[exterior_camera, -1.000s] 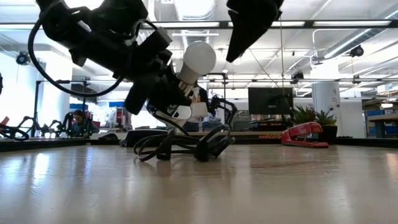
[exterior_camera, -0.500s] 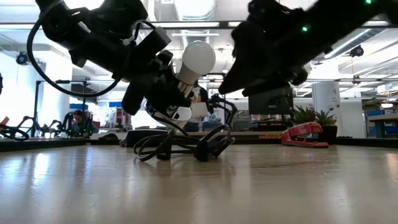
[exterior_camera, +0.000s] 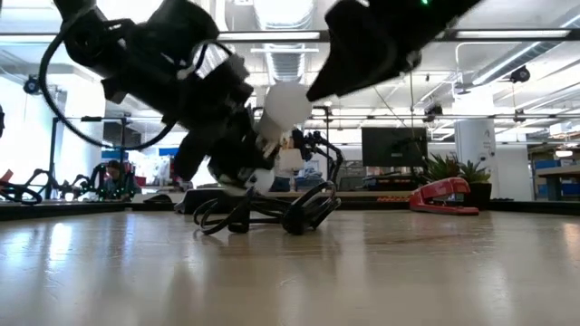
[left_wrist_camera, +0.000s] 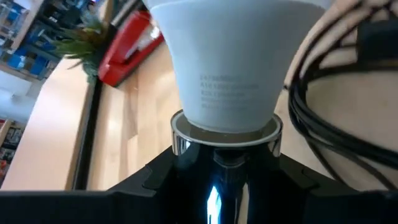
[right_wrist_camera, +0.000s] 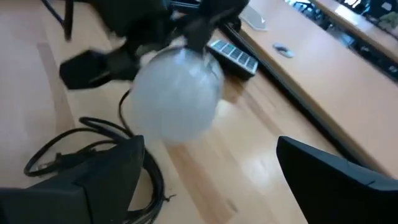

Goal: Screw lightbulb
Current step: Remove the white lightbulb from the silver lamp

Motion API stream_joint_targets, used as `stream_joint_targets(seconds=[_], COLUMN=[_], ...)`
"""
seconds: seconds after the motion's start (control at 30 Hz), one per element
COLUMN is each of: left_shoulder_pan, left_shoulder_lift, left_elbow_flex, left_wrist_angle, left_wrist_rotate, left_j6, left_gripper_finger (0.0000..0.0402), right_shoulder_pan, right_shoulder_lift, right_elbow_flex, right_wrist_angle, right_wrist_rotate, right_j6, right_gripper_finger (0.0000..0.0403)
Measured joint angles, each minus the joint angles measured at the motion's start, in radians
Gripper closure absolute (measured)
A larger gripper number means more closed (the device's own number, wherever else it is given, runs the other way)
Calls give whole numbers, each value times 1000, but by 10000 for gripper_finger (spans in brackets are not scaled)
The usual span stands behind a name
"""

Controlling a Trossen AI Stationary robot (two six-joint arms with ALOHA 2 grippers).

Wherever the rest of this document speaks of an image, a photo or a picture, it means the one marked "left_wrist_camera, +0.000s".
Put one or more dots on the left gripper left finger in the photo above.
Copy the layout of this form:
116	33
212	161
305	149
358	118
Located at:
77	208

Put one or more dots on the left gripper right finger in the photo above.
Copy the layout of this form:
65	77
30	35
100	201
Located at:
342	208

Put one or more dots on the chrome lamp socket base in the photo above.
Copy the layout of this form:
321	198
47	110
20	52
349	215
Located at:
227	174

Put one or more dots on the white lightbulb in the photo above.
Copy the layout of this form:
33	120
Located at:
233	56

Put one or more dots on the tan desk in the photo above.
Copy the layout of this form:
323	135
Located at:
46	140

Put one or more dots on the shelving with blue bins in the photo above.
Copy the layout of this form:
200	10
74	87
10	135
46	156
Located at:
18	59

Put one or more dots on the small potted succulent plant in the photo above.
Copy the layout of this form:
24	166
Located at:
81	46

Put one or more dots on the red stapler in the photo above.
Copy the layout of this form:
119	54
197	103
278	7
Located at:
124	53

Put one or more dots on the black aluminium table frame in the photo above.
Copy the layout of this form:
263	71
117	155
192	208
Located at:
88	140

